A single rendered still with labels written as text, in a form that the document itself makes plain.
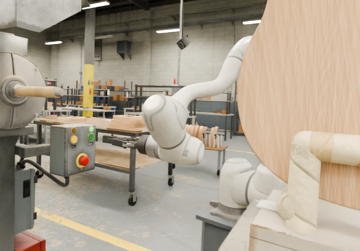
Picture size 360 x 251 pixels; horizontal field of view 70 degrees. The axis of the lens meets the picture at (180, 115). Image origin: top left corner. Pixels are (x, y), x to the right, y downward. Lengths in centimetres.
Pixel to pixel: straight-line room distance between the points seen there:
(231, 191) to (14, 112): 93
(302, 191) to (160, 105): 51
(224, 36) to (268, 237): 1228
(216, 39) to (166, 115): 1193
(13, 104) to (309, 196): 88
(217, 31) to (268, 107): 1238
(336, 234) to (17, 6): 70
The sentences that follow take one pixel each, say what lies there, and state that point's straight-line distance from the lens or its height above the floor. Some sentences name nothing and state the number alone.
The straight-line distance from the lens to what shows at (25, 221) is 135.
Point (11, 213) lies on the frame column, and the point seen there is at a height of 77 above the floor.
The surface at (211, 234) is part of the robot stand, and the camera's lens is 133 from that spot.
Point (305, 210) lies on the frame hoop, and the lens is 32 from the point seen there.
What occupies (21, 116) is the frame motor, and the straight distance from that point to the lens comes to 101.
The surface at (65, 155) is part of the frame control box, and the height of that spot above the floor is 101.
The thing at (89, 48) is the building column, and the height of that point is 320.
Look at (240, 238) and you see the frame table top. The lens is 67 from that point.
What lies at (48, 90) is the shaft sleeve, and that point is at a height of 125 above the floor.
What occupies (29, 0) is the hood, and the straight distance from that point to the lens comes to 72.
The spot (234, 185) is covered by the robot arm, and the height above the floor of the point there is 87.
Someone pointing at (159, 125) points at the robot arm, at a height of 117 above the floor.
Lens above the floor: 124
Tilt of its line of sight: 3 degrees down
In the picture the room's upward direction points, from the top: 3 degrees clockwise
